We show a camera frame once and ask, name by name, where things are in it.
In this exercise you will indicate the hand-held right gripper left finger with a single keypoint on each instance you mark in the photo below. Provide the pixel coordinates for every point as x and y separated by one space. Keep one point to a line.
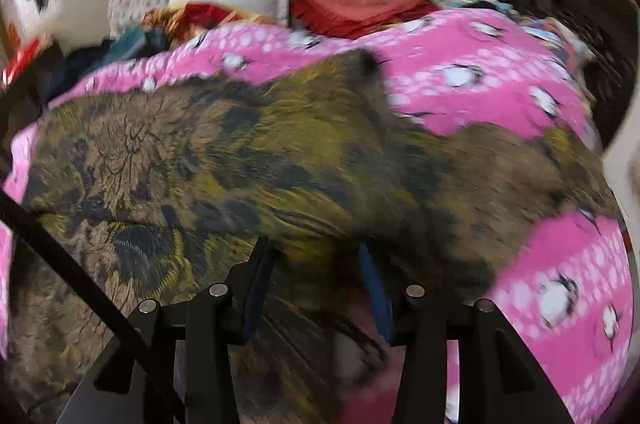
259 286

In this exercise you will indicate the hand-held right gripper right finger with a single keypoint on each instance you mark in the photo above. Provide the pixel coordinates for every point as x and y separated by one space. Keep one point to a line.
376 296

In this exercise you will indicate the olive brown floral garment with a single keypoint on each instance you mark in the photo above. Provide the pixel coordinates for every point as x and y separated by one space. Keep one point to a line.
300 154

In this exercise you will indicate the pink penguin print blanket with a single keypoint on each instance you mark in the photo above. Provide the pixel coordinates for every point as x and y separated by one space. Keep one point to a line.
475 104

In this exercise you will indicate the teal garment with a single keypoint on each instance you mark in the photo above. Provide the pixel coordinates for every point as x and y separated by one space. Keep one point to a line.
137 41

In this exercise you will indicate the red gold patterned cloth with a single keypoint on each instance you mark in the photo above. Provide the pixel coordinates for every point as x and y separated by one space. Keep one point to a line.
200 14

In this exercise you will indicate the navy garment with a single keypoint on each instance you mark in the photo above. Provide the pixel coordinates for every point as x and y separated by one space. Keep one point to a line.
80 64

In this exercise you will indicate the red packet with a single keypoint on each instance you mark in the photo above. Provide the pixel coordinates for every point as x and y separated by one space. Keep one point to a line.
22 54

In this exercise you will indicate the dark carved wooden headboard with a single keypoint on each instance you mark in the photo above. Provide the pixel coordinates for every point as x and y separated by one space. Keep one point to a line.
550 4

